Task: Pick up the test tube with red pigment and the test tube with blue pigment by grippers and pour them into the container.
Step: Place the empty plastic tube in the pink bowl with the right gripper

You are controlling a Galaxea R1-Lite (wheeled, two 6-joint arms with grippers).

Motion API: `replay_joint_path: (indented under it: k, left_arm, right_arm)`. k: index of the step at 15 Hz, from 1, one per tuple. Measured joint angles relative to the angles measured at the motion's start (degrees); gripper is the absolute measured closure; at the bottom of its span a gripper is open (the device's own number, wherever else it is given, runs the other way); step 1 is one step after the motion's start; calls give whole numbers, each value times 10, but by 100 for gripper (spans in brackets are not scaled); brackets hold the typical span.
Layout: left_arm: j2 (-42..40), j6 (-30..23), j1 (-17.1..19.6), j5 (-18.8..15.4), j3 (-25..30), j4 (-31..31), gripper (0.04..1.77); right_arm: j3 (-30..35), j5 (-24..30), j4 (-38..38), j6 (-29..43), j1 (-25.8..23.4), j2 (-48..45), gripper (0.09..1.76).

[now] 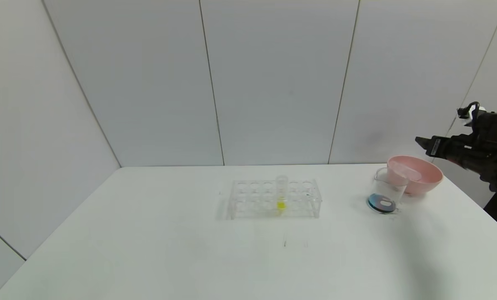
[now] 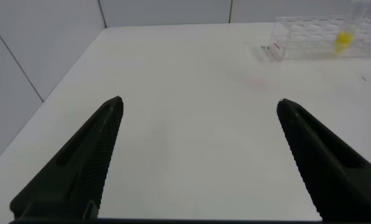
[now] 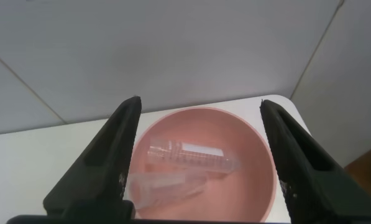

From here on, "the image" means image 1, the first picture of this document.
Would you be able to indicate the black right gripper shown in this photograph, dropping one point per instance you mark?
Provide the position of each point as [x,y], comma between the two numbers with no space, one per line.
[435,146]

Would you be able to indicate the test tube with blue pigment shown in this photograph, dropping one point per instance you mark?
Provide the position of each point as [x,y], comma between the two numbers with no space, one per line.
[415,175]

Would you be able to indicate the test tube with yellow pigment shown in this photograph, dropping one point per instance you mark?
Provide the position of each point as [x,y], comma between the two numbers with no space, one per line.
[281,204]

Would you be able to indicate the clear acrylic test tube rack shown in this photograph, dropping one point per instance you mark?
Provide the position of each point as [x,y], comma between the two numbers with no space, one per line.
[256,200]

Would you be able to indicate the pink plastic bowl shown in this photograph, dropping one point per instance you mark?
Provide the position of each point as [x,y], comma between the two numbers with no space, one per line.
[429,183]

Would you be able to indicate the clear glass beaker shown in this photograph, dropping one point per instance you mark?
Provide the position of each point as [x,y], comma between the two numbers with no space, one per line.
[381,203]

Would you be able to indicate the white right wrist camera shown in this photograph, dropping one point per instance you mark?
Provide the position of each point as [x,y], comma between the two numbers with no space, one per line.
[480,111]

